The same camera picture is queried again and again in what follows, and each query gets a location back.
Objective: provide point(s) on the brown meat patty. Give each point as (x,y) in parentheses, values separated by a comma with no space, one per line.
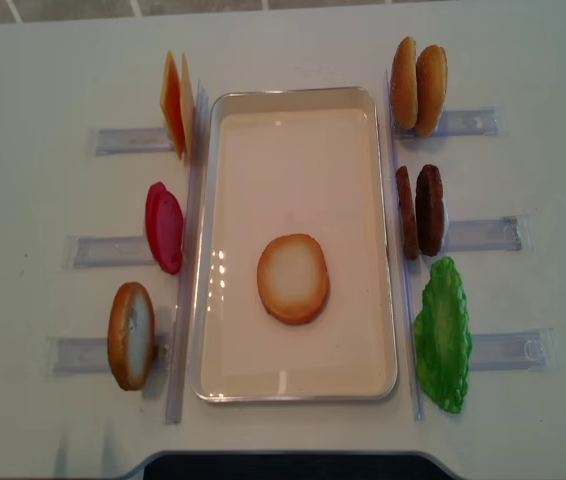
(430,210)
(408,218)

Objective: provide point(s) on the red tomato slice back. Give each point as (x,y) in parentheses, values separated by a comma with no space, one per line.
(154,192)

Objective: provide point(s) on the brown meat patty outer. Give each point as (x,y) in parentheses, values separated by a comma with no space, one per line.
(430,210)

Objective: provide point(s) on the right long clear rail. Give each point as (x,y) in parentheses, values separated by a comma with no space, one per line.
(404,275)

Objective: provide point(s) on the clear bread holder rail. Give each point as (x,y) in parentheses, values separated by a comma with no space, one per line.
(71,355)

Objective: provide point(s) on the brown meat patty inner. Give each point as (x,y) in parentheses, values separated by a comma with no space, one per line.
(408,218)

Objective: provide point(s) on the long clear rail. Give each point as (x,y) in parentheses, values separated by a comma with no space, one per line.
(188,274)
(404,275)

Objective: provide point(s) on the clear cheese holder rail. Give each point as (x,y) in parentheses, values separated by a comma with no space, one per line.
(107,141)

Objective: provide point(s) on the standing bun bottom slice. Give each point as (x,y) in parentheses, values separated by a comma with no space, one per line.
(130,339)

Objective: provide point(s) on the orange cheese slice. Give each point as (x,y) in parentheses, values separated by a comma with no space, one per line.
(170,104)

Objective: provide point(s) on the clear tomato holder rail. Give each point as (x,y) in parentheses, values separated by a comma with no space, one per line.
(102,252)

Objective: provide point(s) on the clear bun holder rail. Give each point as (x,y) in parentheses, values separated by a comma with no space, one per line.
(477,122)

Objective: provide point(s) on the white rectangular tray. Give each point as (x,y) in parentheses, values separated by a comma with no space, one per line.
(281,163)

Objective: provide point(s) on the left long clear rail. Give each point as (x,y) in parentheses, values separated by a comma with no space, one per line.
(188,274)

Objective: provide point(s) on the clear patty holder rail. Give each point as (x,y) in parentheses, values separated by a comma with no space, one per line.
(508,233)

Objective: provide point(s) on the bun slice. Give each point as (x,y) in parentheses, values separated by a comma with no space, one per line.
(130,339)
(292,279)

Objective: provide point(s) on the sesame bun top inner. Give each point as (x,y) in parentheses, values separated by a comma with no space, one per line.
(403,85)

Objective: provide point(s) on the green lettuce leaf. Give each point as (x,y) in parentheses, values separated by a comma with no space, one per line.
(442,338)

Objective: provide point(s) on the clear lettuce holder rail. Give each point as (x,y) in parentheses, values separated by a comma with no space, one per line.
(527,350)

